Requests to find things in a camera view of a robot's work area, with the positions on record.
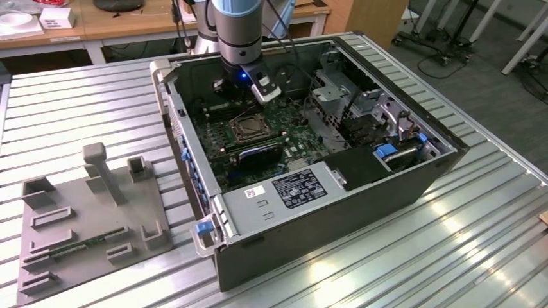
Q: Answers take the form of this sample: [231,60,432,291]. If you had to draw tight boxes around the silver CPU chip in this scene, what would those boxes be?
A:
[238,119,263,135]

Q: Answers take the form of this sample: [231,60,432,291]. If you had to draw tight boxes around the metal socket cover frame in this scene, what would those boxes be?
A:
[230,113,270,142]

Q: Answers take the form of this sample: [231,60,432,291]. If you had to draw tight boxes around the CPU socket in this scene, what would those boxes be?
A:
[228,114,280,142]

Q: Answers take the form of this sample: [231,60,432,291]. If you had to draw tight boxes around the black graphics card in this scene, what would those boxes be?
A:
[231,142,287,171]

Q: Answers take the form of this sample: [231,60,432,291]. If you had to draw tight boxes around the metal drive cage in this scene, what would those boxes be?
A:
[306,49,390,150]

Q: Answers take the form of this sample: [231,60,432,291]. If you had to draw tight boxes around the green motherboard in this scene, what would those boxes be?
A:
[191,96,344,190]

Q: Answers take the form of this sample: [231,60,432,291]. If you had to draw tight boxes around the wooden desk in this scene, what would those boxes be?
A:
[0,0,334,65]

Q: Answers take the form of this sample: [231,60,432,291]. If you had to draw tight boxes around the black round stand base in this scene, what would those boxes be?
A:
[92,0,143,12]

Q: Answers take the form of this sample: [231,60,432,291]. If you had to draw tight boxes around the grey power supply unit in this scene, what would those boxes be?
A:
[219,160,348,237]

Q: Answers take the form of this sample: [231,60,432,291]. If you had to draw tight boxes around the wooden cabinet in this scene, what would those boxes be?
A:
[346,0,411,51]

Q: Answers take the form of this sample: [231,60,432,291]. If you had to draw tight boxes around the blue disk carrier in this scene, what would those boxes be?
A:
[372,144,399,160]

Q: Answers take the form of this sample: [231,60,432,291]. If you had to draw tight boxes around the blue case latch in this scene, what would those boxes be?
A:
[194,221,215,239]

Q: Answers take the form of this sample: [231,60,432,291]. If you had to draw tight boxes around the white cardboard box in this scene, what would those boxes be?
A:
[38,8,78,30]

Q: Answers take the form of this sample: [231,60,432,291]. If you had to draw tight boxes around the red packet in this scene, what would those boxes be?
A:
[32,0,72,9]

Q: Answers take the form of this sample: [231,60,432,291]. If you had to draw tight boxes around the grey parts rack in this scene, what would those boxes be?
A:
[16,142,175,305]

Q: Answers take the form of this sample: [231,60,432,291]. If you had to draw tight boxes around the black and grey PC case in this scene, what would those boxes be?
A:
[148,31,471,293]

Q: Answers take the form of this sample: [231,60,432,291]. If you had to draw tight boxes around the white round plate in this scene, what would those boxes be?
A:
[0,12,44,37]

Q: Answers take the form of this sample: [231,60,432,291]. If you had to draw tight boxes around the black wheeled stand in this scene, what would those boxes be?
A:
[392,0,479,67]

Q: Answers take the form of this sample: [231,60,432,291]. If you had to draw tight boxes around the green RAM stick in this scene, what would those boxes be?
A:
[46,235,108,258]

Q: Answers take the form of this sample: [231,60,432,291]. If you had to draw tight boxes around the white table frame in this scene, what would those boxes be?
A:
[499,0,548,76]

